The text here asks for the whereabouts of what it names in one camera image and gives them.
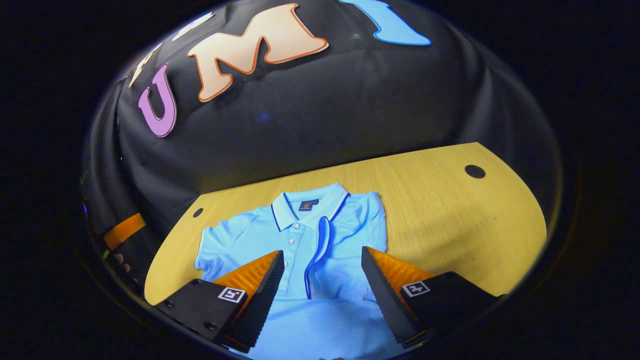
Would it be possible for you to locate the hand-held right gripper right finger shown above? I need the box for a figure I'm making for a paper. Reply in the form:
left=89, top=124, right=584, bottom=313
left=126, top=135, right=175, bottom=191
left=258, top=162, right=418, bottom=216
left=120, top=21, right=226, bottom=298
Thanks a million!
left=361, top=246, right=507, bottom=350

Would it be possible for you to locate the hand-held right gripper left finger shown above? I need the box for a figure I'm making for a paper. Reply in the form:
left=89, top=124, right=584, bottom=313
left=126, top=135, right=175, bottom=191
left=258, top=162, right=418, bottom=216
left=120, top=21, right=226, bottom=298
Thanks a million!
left=154, top=250, right=285, bottom=354

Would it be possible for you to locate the light blue T-shirt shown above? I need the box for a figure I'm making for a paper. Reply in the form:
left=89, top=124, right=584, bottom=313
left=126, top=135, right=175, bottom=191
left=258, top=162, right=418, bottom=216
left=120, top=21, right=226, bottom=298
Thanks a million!
left=194, top=182, right=416, bottom=360

